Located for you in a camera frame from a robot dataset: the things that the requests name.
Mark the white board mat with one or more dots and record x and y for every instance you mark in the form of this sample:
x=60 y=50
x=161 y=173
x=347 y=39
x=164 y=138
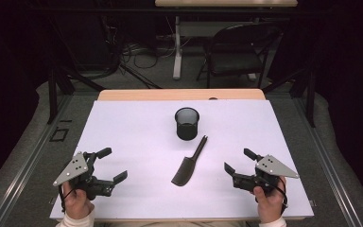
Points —
x=138 y=132

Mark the black horizontal metal bar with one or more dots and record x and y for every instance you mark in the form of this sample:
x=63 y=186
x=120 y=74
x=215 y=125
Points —
x=107 y=11

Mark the black comb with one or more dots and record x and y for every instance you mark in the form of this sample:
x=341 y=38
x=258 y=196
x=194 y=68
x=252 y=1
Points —
x=186 y=172

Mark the black floor socket frame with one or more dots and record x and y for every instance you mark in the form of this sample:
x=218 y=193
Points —
x=56 y=140

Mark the black folding chair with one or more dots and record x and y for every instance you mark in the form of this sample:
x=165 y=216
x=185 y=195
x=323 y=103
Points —
x=236 y=64

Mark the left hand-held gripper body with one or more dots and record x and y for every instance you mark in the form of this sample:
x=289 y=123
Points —
x=77 y=168

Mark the metal floor rail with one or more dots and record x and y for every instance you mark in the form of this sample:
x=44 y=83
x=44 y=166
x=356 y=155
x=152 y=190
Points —
x=333 y=176
x=20 y=176

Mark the person's left hand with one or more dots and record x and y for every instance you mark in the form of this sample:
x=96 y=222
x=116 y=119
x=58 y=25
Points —
x=77 y=205

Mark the black stand leg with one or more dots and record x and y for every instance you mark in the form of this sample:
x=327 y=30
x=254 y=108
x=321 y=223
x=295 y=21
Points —
x=138 y=76

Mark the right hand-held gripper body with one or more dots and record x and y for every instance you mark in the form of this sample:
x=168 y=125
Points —
x=272 y=167

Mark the black metal stand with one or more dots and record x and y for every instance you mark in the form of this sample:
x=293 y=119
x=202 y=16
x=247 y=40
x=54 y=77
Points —
x=310 y=101
x=52 y=94

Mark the light wooden table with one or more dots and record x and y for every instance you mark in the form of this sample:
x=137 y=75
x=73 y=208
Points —
x=170 y=94

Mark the person's right hand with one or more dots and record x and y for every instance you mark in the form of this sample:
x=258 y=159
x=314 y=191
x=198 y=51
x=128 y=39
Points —
x=271 y=206

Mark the dark curtain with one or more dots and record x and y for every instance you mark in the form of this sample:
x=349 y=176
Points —
x=3 y=94
x=353 y=94

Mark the black mesh pen cup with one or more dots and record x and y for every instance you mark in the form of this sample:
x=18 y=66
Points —
x=186 y=130

